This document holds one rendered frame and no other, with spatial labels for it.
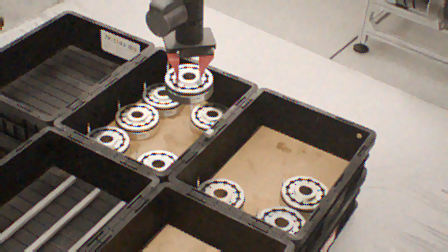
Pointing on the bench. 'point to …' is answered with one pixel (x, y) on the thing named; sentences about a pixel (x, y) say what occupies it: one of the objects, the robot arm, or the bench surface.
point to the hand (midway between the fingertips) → (188, 74)
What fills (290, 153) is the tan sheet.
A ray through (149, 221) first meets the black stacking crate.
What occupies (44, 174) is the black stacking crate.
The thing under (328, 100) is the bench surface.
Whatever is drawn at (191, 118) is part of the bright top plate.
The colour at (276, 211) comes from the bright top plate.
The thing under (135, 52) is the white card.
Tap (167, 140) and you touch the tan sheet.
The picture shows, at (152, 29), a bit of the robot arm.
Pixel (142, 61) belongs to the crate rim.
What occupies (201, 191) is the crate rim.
